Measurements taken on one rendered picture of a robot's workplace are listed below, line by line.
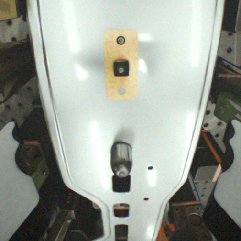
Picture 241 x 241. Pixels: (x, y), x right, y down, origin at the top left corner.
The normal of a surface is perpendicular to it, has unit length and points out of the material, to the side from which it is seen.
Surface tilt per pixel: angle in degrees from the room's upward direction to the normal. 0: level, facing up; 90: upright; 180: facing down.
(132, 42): 0
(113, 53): 0
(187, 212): 90
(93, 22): 0
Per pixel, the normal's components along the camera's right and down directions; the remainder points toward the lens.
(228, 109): -0.98, 0.11
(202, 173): 0.00, 0.52
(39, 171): 0.98, 0.10
